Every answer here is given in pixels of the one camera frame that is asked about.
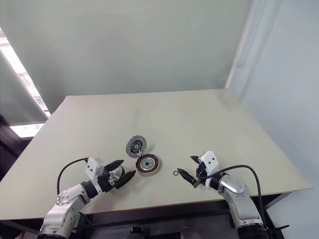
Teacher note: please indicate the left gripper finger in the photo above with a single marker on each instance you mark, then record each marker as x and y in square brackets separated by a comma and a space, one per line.
[114, 165]
[125, 178]

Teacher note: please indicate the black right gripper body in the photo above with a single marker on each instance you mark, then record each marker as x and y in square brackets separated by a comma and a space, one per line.
[202, 171]

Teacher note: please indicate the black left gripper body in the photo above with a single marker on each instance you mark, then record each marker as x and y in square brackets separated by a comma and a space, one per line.
[106, 183]

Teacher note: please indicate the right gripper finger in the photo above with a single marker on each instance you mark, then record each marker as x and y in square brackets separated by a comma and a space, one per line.
[196, 159]
[187, 176]

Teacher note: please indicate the motor stator with copper windings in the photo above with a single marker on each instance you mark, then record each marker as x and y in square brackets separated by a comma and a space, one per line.
[149, 164]

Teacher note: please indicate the small metal bracket part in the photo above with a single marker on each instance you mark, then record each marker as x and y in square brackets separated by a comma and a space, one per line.
[135, 145]

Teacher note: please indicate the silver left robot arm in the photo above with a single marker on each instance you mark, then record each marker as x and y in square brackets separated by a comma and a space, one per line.
[64, 209]

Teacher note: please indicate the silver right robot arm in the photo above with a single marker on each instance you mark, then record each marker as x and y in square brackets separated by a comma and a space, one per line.
[239, 199]

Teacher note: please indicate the black boxy shape under table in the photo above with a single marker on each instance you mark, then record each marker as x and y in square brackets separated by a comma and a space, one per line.
[137, 232]

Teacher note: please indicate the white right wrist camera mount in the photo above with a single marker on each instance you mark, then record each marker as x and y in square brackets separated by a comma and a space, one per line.
[210, 160]

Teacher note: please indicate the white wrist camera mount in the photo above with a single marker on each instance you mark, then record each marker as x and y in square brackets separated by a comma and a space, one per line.
[210, 160]
[92, 168]

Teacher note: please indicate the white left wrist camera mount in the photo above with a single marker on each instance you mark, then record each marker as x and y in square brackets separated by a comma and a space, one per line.
[92, 168]

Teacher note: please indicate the black table frame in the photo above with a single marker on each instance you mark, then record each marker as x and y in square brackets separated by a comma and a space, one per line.
[162, 214]

